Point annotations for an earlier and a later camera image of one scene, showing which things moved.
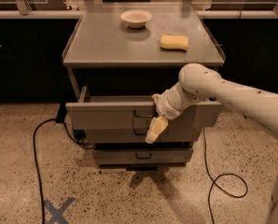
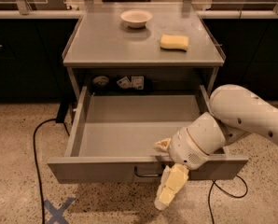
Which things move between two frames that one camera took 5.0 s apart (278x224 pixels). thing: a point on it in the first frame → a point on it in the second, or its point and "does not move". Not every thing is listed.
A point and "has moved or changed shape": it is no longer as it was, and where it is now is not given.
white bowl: (136, 19) does not move
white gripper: (163, 108) → (185, 148)
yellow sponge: (173, 42) does not move
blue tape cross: (57, 215) does not move
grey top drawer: (134, 113) has moved or changed shape
